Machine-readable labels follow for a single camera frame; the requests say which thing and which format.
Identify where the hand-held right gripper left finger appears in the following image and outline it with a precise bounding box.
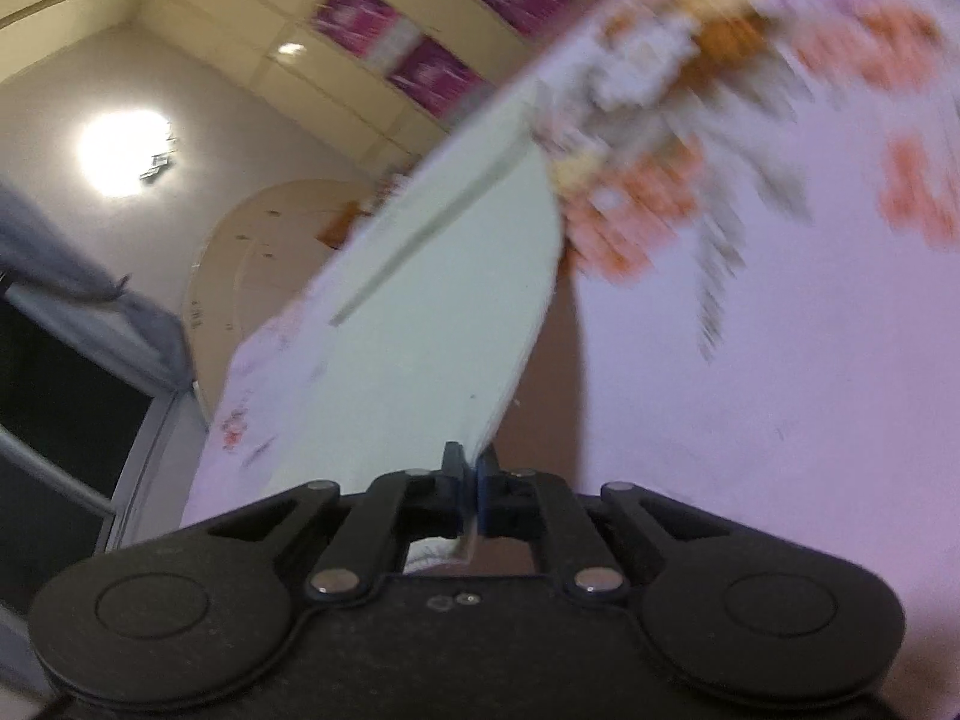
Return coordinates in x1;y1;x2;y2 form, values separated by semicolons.
202;441;477;601

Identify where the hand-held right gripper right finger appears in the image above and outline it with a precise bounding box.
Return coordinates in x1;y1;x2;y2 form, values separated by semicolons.
475;446;732;601

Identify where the light green sweater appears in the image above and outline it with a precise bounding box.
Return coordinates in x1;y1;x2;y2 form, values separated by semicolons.
266;79;565;563

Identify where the orange cloth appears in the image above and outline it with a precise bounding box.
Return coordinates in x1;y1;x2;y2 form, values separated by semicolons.
319;202;368;248

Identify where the purple floral bedsheet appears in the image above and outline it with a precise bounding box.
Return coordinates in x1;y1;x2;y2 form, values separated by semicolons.
180;0;960;720

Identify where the cream bed headboard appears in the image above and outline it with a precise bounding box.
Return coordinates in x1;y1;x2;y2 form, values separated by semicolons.
180;178;376;421

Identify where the cream wardrobe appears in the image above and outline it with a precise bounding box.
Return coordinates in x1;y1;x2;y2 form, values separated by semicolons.
139;0;638;173

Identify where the blue grey curtain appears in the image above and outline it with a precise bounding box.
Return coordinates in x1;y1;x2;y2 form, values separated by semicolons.
0;180;192;391

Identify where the window with grey frame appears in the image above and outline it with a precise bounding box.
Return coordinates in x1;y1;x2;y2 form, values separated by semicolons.
0;285;203;691

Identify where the ornate wall lamp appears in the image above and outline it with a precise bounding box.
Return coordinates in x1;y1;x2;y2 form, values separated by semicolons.
75;109;181;200

